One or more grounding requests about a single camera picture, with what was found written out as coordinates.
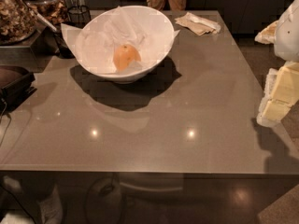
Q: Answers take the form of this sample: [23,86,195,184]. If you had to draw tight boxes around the black cable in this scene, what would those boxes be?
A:
[0,98,13,147]

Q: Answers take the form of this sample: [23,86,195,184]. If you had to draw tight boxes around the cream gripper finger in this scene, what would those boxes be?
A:
[256,62,299,127]

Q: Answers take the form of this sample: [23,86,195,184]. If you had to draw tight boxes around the white ceramic bowl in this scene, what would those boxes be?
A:
[74,5,176,85]

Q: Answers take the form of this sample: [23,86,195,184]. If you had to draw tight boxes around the black wire cup holder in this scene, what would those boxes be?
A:
[68,6,91,27]

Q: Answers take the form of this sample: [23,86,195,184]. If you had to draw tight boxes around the glass jar of snacks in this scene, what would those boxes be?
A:
[0,0,36,45]

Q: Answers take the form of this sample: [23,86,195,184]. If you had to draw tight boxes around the white paper bowl liner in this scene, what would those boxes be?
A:
[60,6,181,77]

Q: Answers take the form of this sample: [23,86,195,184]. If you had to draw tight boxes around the black tray device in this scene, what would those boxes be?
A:
[0,65,35,111]

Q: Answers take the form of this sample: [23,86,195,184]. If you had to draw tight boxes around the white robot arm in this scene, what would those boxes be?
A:
[255,0,299,127]

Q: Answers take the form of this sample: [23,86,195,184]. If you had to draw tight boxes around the folded paper napkins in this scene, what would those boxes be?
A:
[176,12,221,35]

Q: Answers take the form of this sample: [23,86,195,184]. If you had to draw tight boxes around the orange fruit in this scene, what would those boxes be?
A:
[113,44,141,71]

